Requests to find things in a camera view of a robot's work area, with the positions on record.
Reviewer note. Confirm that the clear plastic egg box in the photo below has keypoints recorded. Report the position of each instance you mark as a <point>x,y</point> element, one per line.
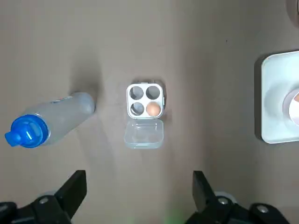
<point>144,135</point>

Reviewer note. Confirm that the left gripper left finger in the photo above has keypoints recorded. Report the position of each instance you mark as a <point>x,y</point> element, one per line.
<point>46,207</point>

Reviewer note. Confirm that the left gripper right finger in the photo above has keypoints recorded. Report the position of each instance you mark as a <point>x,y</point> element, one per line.
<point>222,210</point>

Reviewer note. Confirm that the clear bottle blue cap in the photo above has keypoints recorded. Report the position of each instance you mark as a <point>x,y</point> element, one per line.
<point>65,114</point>

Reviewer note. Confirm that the white rectangular tray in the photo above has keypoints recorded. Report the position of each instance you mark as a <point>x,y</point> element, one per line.
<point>271,116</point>

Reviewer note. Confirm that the brown egg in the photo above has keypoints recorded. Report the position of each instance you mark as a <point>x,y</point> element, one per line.
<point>297,98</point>
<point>153,109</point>

